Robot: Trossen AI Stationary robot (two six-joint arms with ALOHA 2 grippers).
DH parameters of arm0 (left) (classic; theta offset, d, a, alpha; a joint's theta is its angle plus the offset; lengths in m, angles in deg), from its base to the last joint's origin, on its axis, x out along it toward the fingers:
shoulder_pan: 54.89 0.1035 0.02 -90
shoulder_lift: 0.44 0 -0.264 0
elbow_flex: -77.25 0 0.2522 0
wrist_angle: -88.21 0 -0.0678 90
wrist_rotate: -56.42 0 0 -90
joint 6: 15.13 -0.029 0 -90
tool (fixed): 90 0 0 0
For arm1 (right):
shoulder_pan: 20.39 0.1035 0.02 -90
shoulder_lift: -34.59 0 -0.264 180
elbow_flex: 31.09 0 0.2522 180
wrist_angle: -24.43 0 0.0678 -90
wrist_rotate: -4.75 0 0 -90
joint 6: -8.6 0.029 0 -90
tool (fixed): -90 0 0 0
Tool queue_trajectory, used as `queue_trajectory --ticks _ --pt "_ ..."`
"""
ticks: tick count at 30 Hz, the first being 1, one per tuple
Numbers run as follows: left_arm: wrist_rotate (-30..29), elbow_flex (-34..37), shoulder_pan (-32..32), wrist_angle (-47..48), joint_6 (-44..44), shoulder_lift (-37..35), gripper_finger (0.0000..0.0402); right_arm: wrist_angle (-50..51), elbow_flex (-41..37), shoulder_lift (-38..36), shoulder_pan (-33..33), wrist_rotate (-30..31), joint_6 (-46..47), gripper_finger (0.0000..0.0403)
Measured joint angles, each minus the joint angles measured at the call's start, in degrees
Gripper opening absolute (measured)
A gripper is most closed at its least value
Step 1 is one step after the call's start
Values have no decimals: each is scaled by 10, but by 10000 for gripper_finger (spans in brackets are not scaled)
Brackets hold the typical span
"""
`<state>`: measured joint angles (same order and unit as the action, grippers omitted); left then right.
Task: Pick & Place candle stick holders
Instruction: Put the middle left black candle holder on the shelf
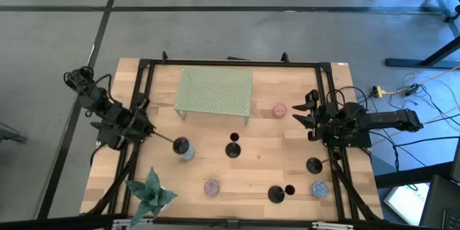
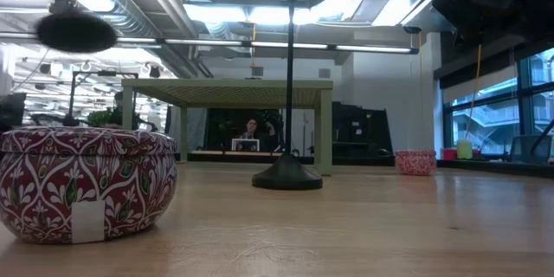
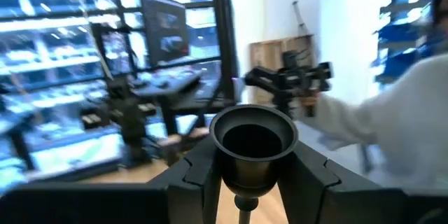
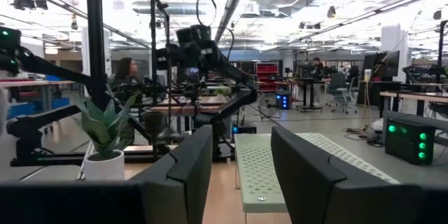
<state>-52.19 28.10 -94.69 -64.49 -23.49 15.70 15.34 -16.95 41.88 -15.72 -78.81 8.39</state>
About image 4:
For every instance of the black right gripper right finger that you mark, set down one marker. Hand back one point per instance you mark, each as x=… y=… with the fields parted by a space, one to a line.
x=308 y=182

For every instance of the grey-green office chair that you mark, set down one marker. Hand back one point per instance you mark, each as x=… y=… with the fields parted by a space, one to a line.
x=337 y=84

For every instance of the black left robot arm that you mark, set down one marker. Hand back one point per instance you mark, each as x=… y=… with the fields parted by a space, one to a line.
x=245 y=98

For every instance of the standing person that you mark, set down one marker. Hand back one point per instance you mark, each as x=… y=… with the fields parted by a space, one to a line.
x=318 y=71

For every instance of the seated person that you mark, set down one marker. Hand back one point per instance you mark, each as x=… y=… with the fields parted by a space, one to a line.
x=124 y=73

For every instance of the blue storage bin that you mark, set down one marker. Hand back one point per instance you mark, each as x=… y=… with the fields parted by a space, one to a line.
x=35 y=108

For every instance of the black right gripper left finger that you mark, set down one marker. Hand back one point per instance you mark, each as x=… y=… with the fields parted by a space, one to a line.
x=189 y=168

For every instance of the green snake plant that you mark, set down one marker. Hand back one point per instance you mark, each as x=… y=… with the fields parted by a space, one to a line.
x=105 y=129

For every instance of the black candle stick holder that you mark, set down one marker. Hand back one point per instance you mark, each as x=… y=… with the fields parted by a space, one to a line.
x=154 y=122

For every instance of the thin black stand pole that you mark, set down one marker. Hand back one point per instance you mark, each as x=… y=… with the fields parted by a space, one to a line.
x=153 y=59

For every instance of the black computer monitor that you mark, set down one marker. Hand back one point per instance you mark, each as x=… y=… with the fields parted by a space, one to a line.
x=385 y=64

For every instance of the black round floor fan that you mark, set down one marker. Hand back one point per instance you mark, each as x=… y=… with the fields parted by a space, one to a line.
x=269 y=106

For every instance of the green perforated metal shelf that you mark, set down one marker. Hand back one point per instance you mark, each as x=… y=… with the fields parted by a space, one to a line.
x=259 y=168

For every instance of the white plant pot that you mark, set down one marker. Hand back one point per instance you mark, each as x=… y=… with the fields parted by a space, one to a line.
x=105 y=168

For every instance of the blue-lit computer tower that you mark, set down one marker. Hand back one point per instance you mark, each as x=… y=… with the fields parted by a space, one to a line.
x=283 y=99

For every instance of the black computer box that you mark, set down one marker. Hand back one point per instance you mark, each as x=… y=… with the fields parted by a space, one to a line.
x=406 y=147

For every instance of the red storage rack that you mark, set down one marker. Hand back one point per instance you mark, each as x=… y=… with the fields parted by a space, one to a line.
x=267 y=75

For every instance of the black vertical frame post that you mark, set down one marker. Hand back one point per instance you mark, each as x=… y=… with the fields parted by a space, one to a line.
x=95 y=42

